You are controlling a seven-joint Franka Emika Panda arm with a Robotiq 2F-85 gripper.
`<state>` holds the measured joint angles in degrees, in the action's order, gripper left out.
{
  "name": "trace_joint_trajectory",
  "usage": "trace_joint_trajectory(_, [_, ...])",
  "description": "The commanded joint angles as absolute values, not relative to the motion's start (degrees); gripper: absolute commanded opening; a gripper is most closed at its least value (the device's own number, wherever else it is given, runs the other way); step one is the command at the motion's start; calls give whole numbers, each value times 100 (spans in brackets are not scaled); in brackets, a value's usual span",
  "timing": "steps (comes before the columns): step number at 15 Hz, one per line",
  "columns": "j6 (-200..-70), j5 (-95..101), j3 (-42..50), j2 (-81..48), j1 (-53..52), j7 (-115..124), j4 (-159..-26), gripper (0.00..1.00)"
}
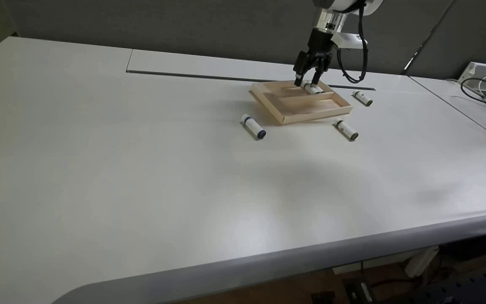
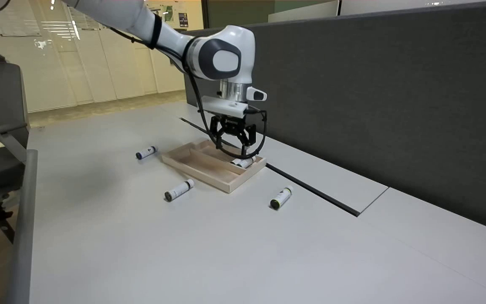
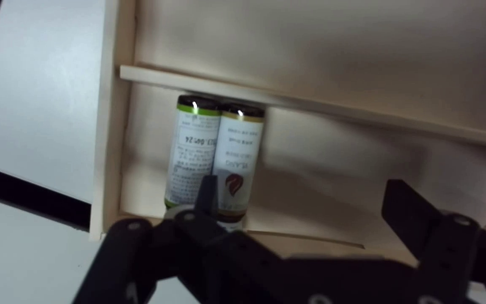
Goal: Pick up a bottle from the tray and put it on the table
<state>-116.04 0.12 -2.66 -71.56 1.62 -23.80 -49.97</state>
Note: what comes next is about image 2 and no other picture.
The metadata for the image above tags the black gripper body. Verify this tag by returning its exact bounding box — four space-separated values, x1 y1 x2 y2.
214 113 258 137

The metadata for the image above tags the small white bottle black cap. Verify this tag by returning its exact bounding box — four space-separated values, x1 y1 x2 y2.
231 157 256 171
163 177 195 204
268 186 293 213
134 144 158 162

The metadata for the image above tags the light wooden tray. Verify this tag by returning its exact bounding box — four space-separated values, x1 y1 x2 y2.
158 138 268 196

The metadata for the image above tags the long grey fabric divider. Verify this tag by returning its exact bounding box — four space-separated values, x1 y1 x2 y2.
180 0 486 238

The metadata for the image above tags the grey office chair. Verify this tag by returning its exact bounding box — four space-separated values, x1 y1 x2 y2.
0 27 31 263

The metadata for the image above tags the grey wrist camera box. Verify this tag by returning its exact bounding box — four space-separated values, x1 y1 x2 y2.
246 86 268 105

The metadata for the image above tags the grey table cable flap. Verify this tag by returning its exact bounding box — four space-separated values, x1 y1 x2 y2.
178 103 391 220

